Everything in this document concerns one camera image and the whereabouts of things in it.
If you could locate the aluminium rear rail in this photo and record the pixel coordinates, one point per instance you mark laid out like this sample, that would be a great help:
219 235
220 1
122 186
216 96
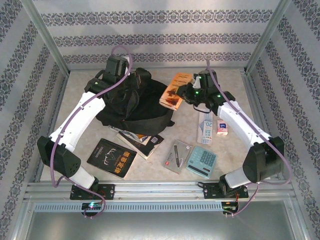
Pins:
155 68

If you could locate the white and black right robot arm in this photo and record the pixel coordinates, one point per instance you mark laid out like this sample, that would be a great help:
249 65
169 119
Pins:
240 120

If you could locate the dark paperback book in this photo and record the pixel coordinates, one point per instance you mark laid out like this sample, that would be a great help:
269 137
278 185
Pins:
142 153

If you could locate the orange-brown patterned book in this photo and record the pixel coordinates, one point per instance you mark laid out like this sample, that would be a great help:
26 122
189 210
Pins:
172 85

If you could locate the grey pen box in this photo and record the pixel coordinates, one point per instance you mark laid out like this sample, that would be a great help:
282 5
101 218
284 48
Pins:
177 156

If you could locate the black fabric backpack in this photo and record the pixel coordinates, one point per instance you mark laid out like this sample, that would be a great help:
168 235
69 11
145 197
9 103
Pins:
150 120

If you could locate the aluminium frame post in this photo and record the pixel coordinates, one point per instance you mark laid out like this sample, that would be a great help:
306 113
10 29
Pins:
267 35
45 37

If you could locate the right controller board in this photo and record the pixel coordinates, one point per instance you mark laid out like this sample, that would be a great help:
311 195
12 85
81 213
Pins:
230 206

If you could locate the white and blue ruler pack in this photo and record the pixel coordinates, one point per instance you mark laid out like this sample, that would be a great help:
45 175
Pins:
205 130

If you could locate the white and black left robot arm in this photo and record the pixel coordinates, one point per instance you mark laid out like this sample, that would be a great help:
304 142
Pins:
80 117

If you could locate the controller board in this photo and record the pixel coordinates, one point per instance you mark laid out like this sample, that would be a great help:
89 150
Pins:
230 206
92 206

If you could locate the light blue calculator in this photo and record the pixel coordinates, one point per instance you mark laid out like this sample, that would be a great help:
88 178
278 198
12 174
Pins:
201 162

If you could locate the left controller board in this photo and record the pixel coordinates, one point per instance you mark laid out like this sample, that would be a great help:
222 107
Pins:
92 206

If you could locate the grey metal front panel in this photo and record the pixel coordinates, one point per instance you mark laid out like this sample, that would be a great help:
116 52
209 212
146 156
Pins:
160 227

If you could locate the aluminium side rail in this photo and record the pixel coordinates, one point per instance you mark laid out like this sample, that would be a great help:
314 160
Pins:
256 100
60 100

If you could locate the black book with gold print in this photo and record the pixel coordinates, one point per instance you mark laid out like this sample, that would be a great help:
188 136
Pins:
110 160

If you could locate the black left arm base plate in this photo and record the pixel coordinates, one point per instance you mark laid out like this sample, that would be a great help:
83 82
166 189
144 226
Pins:
107 191

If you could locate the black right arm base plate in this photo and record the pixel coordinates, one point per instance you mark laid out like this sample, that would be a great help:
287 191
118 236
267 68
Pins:
210 191

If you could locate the aluminium mounting rail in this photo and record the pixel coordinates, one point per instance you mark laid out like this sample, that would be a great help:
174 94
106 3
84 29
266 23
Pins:
155 190

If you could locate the small red and white tissue pack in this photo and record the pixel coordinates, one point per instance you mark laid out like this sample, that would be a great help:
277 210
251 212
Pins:
222 127

